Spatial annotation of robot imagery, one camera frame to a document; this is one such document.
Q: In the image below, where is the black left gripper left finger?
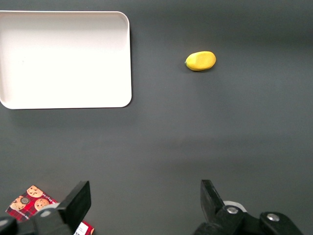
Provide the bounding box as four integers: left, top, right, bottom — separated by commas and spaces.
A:
33, 180, 92, 235

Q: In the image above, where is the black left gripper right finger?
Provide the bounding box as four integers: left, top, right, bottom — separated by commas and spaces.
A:
193, 179, 260, 235

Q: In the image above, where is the red tartan cookie box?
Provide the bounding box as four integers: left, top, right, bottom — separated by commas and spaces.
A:
5, 185, 95, 235

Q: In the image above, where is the white rectangular tray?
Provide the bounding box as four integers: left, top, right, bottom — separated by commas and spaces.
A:
0, 10, 133, 110

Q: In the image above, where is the yellow lemon-shaped fruit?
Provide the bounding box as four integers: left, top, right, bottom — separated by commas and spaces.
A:
184, 50, 217, 72

